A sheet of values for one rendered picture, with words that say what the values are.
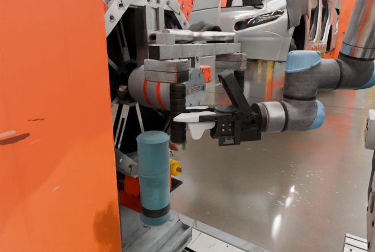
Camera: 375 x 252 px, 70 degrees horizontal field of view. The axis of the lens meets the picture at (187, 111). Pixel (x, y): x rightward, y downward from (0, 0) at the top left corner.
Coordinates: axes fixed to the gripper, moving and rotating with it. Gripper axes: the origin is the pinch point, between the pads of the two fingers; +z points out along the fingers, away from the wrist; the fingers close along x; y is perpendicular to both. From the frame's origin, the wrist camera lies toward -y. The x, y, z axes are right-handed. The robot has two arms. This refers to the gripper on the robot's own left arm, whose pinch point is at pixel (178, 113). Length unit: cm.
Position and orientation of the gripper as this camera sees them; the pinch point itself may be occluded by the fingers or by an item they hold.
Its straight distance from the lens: 60.8
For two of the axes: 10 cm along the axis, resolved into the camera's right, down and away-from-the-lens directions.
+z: -9.8, 0.5, -1.8
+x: -1.9, -2.5, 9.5
